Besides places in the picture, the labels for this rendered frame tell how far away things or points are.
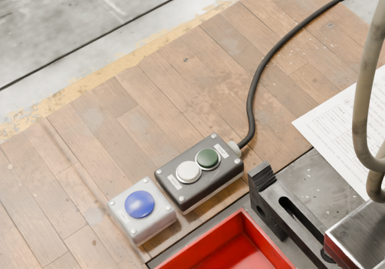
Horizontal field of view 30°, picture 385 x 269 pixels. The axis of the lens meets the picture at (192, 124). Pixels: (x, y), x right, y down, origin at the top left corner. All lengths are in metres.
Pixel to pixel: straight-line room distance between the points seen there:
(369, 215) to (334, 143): 0.34
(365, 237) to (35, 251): 0.48
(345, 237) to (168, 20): 1.85
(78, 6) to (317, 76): 1.60
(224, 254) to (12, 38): 1.75
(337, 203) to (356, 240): 0.30
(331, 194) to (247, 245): 0.13
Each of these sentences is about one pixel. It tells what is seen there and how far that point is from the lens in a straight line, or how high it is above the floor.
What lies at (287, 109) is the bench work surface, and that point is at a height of 0.90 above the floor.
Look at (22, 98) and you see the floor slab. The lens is 2.37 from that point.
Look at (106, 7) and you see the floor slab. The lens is 2.55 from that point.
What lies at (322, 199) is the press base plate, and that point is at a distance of 0.98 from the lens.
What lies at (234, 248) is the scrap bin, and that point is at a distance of 0.94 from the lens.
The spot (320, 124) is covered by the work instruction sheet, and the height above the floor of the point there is 0.90.
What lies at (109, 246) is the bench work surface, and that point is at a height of 0.90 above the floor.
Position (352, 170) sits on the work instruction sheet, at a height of 0.90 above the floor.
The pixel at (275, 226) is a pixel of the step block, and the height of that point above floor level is 0.92.
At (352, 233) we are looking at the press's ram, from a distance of 0.68.
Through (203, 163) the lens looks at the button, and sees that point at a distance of 0.97.
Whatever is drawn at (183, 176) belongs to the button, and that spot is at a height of 0.94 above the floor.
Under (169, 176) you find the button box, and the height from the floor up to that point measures 0.93.
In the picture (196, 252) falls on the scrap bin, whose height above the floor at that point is 0.94.
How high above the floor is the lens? 1.75
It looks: 54 degrees down
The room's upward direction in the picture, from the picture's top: 11 degrees counter-clockwise
